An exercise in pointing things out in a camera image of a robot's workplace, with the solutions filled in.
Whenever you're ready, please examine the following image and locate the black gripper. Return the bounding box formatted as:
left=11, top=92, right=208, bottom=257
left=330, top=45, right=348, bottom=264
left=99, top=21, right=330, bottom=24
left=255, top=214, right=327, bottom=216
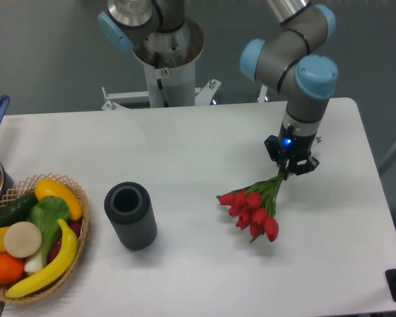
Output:
left=264, top=124, right=319, bottom=180

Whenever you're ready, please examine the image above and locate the red tulip bouquet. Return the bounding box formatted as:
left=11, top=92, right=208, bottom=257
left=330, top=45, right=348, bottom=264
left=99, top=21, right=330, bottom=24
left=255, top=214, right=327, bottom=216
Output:
left=216, top=171, right=286, bottom=242

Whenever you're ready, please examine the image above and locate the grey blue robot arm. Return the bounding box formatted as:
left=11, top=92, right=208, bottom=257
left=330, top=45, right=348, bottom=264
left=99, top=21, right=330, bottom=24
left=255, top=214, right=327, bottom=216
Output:
left=98, top=1, right=339, bottom=177

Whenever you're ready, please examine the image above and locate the dark grey ribbed vase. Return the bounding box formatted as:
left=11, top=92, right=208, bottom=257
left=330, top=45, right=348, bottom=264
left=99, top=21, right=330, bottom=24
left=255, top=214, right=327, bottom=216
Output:
left=104, top=182, right=158, bottom=251

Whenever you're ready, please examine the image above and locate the dark red vegetable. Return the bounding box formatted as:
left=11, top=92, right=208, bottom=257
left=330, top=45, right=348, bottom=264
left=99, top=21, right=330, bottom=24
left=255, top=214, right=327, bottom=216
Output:
left=48, top=220, right=82, bottom=262

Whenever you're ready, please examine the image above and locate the yellow squash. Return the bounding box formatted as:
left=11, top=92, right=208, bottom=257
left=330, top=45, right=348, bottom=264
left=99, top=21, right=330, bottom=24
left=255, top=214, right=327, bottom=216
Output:
left=34, top=179, right=83, bottom=221

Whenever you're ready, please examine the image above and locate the yellow banana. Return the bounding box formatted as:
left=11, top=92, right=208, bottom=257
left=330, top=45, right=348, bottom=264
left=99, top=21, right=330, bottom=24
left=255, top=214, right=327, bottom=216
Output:
left=5, top=219, right=78, bottom=299

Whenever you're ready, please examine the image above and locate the green bok choy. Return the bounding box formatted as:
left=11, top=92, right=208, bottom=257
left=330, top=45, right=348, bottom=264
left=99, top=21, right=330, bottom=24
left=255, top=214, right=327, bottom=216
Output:
left=24, top=195, right=70, bottom=275

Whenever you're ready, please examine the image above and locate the woven wicker basket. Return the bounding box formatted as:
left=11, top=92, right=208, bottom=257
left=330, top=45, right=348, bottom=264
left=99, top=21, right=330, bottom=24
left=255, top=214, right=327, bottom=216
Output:
left=0, top=173, right=90, bottom=304

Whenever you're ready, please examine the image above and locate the green cucumber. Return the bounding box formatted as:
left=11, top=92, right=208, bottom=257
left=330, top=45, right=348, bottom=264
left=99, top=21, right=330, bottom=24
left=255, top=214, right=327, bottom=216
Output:
left=0, top=192, right=38, bottom=228

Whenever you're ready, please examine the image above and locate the beige round disc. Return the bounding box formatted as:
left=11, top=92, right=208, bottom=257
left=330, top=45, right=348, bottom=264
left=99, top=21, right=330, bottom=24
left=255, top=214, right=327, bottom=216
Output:
left=3, top=221, right=42, bottom=258

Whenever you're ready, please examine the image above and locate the orange fruit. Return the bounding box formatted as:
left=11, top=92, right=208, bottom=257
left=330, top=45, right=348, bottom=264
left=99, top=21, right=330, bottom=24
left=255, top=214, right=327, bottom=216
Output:
left=0, top=253, right=24, bottom=285

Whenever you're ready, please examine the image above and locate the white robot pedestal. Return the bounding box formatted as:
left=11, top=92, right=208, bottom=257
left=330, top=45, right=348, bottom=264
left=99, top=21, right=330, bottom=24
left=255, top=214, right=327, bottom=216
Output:
left=100, top=59, right=271, bottom=112

